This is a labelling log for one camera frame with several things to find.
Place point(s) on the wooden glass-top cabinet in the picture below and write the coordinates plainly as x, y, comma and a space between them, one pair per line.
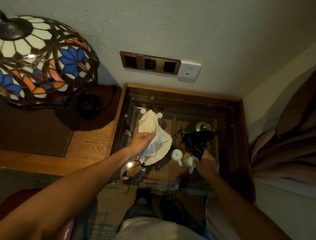
182, 92

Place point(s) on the person's right hand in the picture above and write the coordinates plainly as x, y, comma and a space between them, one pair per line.
206, 164

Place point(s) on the bronze triple wall socket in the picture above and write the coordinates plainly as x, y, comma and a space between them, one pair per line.
138, 70

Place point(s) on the green kettle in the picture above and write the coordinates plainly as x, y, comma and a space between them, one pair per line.
201, 126

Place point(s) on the person's dark jeans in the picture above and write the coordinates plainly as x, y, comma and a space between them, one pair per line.
172, 210

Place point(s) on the black hair dryer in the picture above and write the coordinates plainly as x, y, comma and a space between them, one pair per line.
197, 138

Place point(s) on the person's left hand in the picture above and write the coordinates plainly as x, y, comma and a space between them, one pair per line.
139, 144

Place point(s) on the brown curtain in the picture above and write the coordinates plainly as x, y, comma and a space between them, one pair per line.
291, 138

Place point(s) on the white wall socket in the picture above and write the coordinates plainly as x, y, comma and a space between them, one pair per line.
188, 69

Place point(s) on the white mug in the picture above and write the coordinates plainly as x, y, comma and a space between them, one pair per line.
188, 163
176, 155

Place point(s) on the person's right forearm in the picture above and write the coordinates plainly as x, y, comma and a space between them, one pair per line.
242, 210

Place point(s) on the white drawstring cloth bag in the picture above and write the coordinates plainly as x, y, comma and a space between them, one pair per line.
158, 143

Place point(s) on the clear water bottle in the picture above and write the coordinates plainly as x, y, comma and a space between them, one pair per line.
143, 111
160, 115

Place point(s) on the stained glass table lamp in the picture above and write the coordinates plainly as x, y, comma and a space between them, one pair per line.
37, 56

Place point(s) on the wooden desk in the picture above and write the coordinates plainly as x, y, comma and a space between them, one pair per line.
93, 146

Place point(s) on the person's left forearm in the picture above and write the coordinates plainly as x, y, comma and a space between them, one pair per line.
61, 197

